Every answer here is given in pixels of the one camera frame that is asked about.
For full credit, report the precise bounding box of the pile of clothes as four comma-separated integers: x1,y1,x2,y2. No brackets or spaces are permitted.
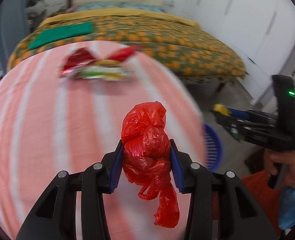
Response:
25,0,48,30

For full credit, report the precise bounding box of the green folded cloth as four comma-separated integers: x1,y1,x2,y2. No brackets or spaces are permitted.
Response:
28,22,94,50

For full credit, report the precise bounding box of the crushed red soda can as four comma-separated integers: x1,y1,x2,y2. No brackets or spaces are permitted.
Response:
59,48,96,77

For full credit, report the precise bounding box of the person's right hand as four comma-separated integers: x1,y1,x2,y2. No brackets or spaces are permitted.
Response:
263,149,295,189

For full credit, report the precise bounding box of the red plastic bag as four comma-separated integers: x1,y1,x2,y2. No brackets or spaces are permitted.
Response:
121,101,180,228

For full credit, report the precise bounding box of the red snack wrapper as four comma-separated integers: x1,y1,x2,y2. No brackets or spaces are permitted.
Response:
107,45,142,62

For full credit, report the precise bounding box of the orange floral olive quilt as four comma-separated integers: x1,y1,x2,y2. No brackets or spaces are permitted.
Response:
6,8,246,80

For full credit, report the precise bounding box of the yellow green snack wrapper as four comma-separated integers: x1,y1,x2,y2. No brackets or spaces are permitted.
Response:
212,103,231,116

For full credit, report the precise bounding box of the blue patterned pillow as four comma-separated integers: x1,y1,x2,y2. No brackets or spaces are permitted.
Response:
73,2,165,12

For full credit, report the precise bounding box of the blue plastic basket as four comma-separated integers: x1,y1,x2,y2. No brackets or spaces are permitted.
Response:
203,123,223,172

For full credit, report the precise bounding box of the orange red seat cushion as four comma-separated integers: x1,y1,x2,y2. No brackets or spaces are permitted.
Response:
212,171,281,239

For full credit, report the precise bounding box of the white wardrobe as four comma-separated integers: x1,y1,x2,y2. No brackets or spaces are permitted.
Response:
170,0,295,100

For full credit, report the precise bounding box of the blue sleeve forearm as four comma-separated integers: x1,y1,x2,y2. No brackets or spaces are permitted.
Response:
278,186,295,230

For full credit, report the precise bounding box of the grey blue curtain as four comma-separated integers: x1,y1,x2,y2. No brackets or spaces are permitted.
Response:
0,0,30,71

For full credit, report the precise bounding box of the green white snack wrapper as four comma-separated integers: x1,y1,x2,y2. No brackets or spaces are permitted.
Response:
69,63,133,81

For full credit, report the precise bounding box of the pink white striped blanket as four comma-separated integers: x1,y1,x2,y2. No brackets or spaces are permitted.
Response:
0,41,205,238

